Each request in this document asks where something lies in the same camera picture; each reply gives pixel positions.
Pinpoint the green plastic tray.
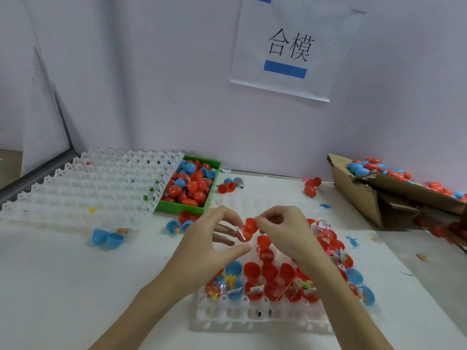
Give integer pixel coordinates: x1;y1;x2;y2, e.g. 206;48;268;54
155;156;222;216

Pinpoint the small capsule cluster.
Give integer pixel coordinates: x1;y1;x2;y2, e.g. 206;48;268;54
216;177;245;194

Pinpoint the blue egg shell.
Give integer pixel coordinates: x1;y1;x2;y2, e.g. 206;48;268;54
91;228;125;250

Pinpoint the person's right forearm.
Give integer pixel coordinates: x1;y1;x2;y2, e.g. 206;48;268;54
306;259;395;350

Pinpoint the white paper sign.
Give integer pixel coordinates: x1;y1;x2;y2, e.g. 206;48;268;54
230;0;366;103

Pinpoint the clear triangular panel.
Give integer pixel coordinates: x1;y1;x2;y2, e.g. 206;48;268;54
22;49;72;175

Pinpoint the pile of finished eggs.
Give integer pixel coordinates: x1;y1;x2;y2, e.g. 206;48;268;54
347;157;467;201

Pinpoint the person's right hand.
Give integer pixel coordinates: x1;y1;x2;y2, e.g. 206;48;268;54
254;205;338;278

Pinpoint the person's left hand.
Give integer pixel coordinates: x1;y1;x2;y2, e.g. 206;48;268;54
157;205;252;303

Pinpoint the cardboard box of capsules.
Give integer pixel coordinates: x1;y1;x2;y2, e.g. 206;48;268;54
327;153;467;230

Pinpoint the clear plastic egg tray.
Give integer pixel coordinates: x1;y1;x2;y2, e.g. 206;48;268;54
196;200;380;334
0;148;185;229

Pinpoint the grey metal rail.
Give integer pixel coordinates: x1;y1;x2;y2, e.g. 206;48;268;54
0;149;80;205

